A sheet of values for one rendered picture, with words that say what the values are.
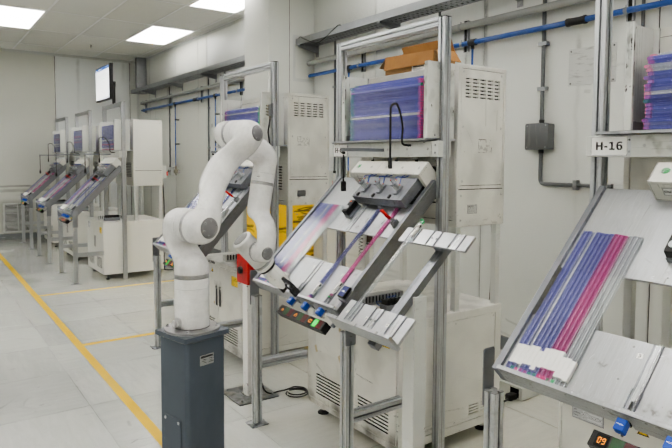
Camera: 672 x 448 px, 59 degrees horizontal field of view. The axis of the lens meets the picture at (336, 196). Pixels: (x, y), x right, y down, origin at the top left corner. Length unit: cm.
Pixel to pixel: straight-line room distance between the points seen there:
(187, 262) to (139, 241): 479
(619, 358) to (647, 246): 36
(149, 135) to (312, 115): 325
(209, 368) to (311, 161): 203
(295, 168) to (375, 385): 164
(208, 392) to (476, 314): 129
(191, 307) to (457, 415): 139
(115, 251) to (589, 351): 571
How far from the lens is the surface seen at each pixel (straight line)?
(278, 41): 586
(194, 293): 212
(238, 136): 215
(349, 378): 240
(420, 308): 216
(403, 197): 251
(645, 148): 201
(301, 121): 387
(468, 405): 297
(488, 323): 295
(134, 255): 689
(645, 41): 213
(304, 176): 388
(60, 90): 1088
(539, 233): 405
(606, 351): 170
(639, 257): 186
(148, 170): 686
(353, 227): 268
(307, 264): 269
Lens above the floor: 130
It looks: 3 degrees down
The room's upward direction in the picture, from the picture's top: straight up
